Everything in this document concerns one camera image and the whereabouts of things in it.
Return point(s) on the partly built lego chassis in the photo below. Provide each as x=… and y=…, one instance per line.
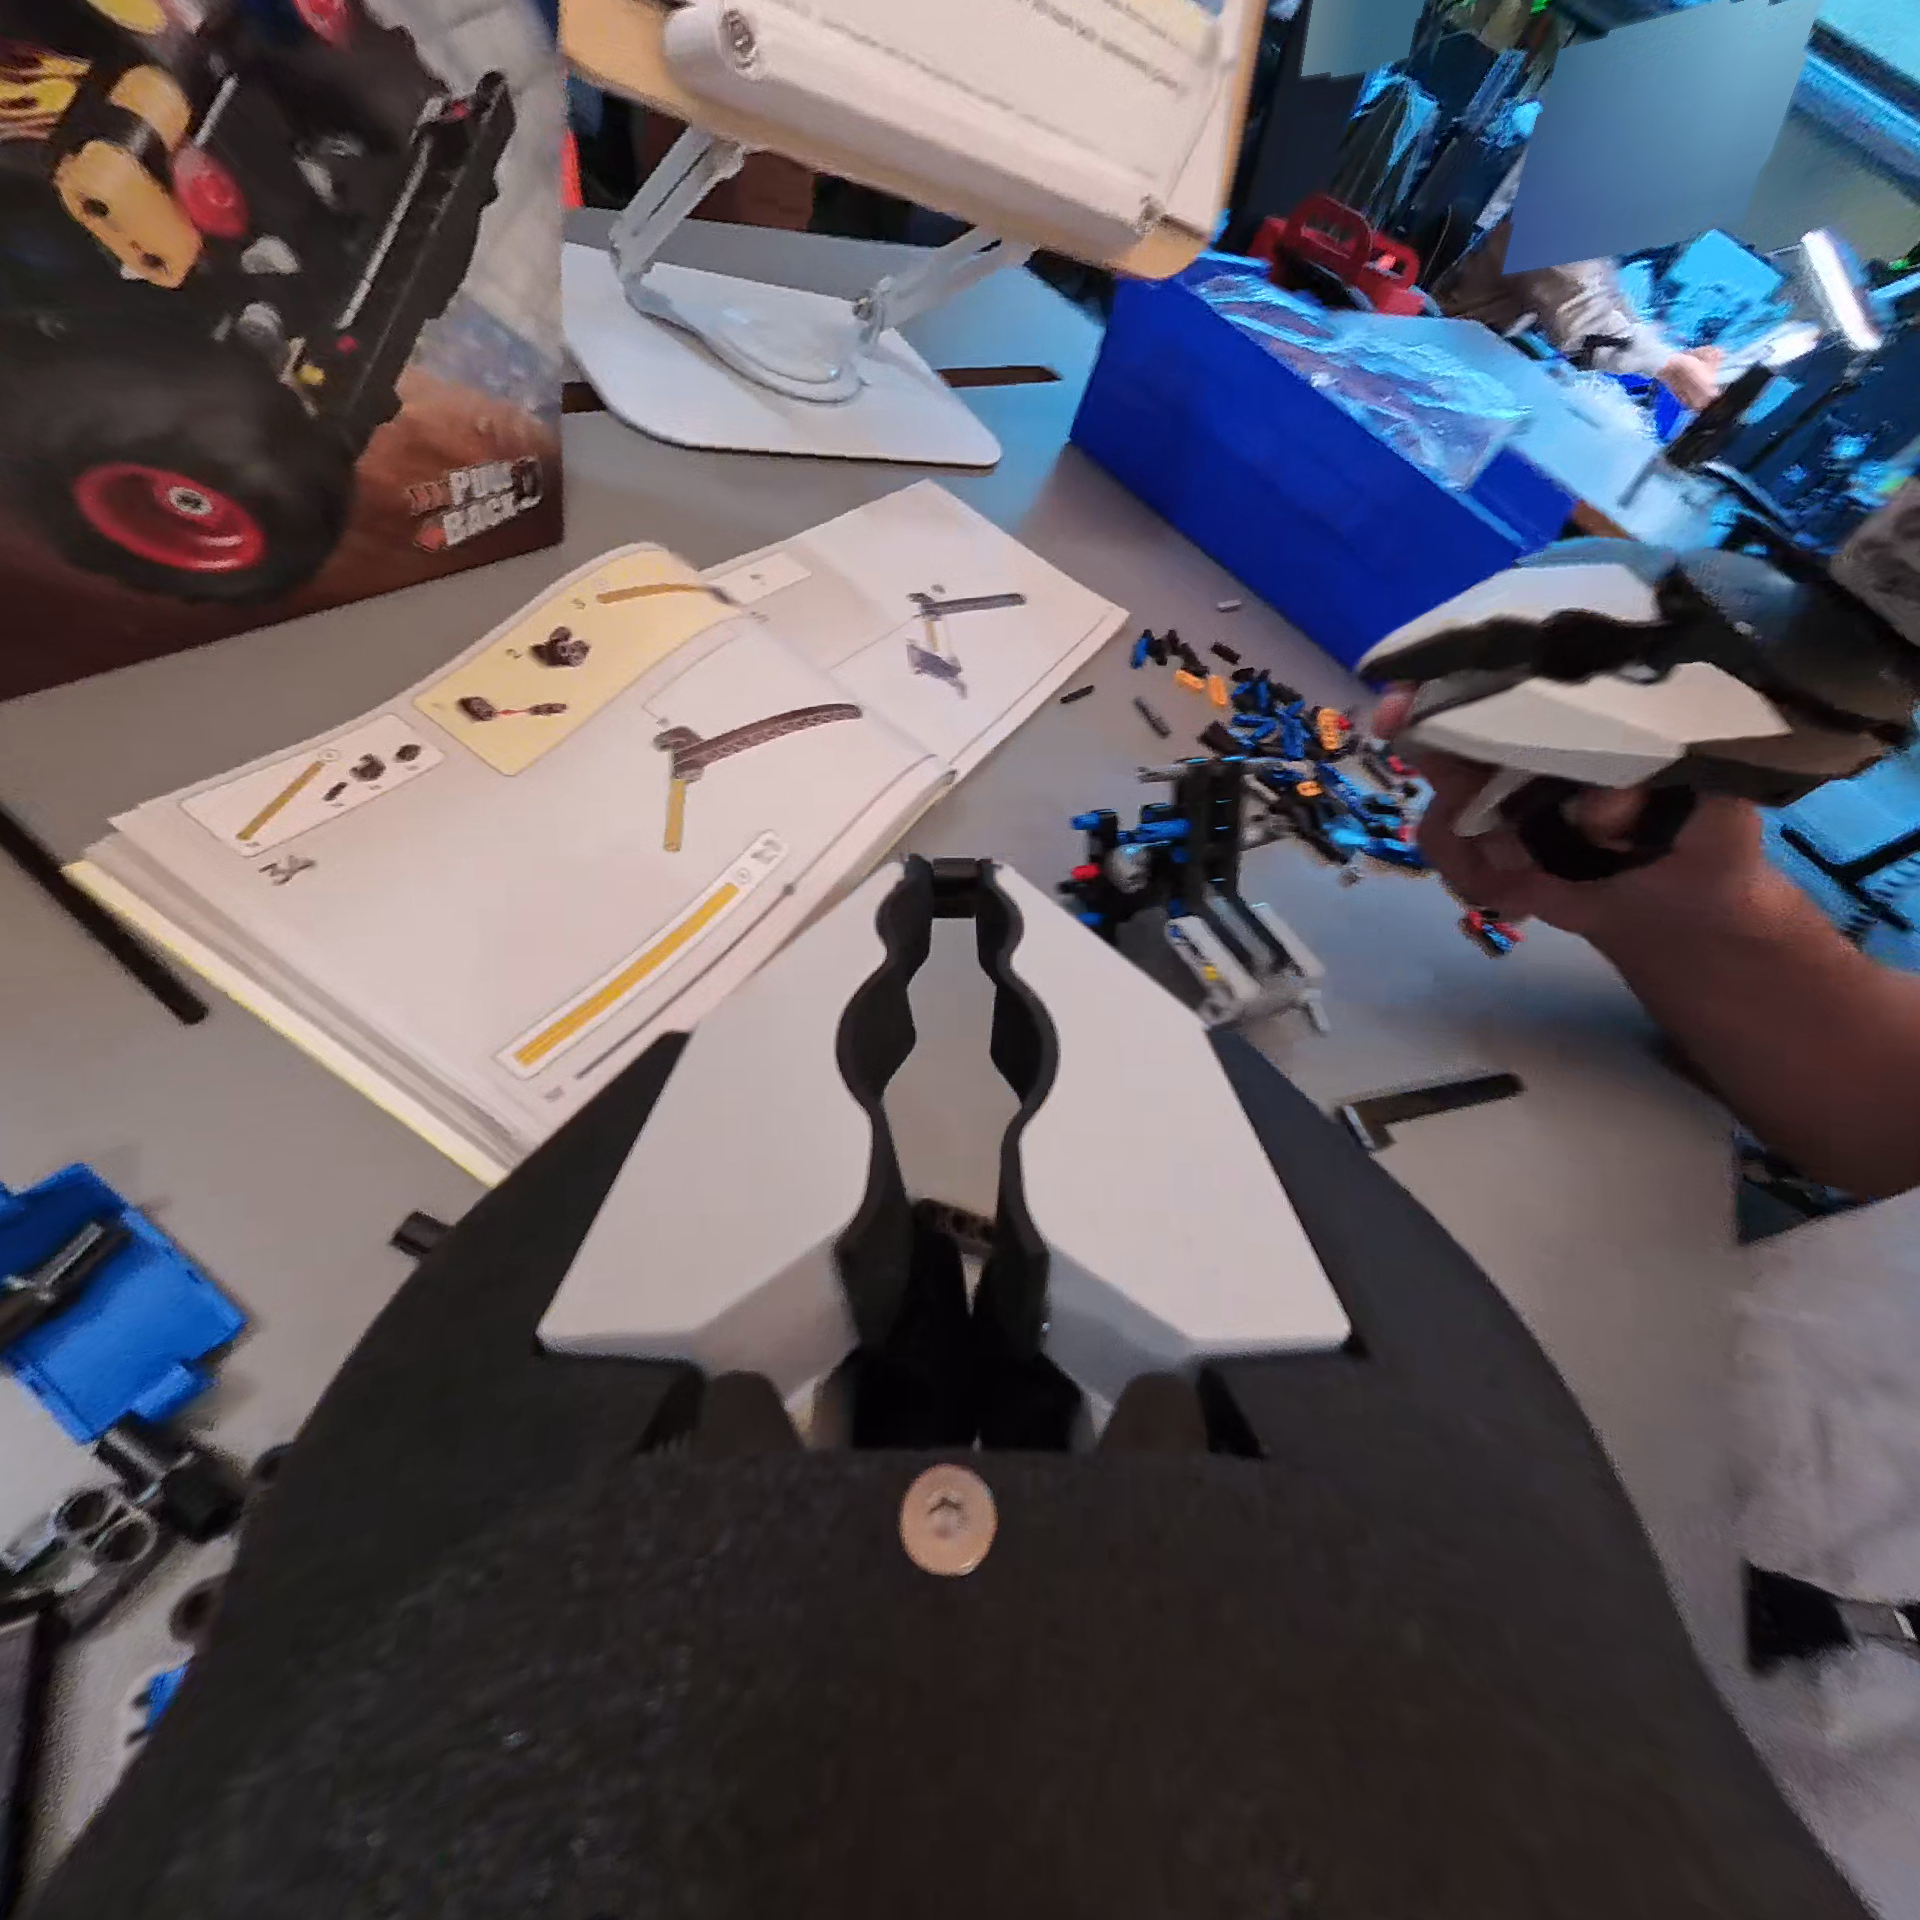
x=1198, y=899

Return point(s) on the lego set cardboard box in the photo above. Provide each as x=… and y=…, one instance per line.
x=271, y=299

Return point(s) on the lego instruction booklet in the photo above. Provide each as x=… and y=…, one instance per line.
x=571, y=839

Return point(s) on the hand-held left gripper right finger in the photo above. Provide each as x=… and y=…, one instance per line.
x=1168, y=1198

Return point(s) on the person's white shirt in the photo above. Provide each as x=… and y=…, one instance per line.
x=1832, y=1426

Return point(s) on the black lego beam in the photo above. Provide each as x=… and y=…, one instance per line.
x=1424, y=1108

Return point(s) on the pile of black lego pieces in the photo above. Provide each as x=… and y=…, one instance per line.
x=120, y=1514

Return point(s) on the blue plastic bin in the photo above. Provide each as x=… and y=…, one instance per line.
x=1290, y=463

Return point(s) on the white adjustable stand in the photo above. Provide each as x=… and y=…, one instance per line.
x=899, y=103

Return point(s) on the small black lego connector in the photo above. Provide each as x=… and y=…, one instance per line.
x=417, y=1231

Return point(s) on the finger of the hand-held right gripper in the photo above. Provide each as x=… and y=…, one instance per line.
x=1544, y=592
x=1620, y=727

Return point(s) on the clear plastic bag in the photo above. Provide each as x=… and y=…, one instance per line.
x=1394, y=373

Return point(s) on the blue lego panel piece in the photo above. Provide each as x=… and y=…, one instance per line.
x=135, y=1319

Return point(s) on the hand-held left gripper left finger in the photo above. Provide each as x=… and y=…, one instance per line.
x=720, y=1184

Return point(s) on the black lego piece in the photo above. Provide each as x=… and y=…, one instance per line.
x=953, y=1224

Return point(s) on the person's right forearm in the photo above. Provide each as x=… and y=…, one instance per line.
x=1770, y=1018

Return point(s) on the person's right hand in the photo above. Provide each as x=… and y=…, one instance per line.
x=1476, y=870

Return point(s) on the pile of small lego pins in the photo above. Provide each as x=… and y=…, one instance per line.
x=1290, y=720

